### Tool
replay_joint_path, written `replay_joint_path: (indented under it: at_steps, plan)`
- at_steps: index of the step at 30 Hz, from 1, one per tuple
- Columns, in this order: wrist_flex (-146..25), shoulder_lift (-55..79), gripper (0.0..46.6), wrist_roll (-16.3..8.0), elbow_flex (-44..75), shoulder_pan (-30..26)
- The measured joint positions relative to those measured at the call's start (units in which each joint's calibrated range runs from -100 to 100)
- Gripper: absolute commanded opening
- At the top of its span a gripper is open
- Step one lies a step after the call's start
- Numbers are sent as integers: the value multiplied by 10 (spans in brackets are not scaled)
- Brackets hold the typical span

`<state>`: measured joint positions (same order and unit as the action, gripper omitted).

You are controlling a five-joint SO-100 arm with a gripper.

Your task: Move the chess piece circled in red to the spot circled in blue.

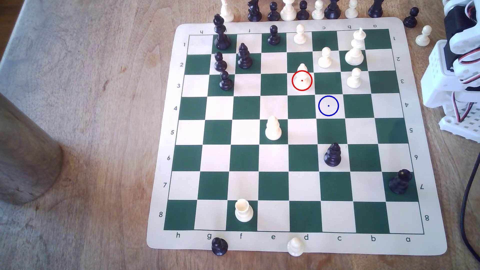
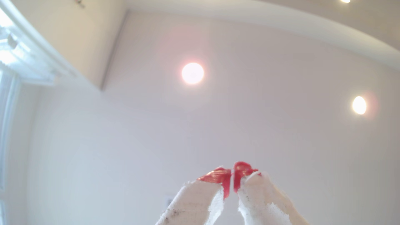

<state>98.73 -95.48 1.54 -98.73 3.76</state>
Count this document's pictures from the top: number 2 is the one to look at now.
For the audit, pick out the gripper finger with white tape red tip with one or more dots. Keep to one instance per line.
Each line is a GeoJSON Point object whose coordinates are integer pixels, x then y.
{"type": "Point", "coordinates": [262, 200]}
{"type": "Point", "coordinates": [193, 200]}

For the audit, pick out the white window frame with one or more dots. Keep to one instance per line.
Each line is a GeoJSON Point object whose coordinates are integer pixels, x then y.
{"type": "Point", "coordinates": [18, 56]}

